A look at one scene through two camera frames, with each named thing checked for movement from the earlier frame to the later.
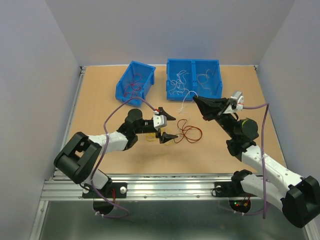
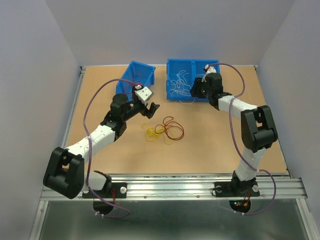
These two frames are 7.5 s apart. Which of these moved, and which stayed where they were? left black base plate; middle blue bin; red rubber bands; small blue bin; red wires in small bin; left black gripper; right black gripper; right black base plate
Moved: red rubber bands; right black gripper; left black gripper
Stayed: middle blue bin; red wires in small bin; right black base plate; small blue bin; left black base plate
